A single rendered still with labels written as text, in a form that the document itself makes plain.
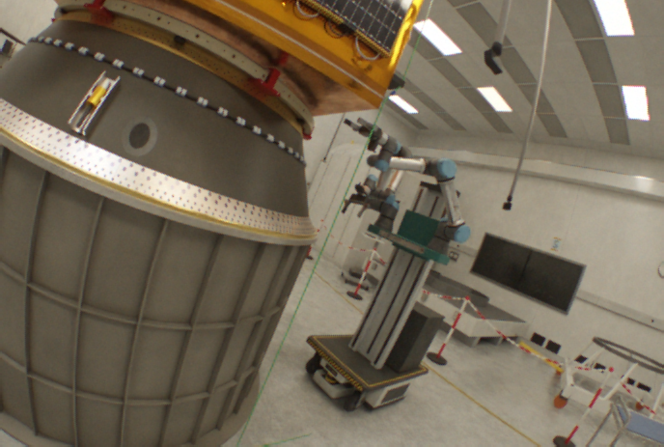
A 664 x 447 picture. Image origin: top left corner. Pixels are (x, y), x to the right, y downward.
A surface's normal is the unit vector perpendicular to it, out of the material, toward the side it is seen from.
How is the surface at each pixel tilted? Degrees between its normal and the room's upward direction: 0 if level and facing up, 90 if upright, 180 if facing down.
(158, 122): 62
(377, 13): 90
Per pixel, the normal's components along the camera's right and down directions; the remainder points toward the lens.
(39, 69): 0.23, -0.43
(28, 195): 0.27, 0.10
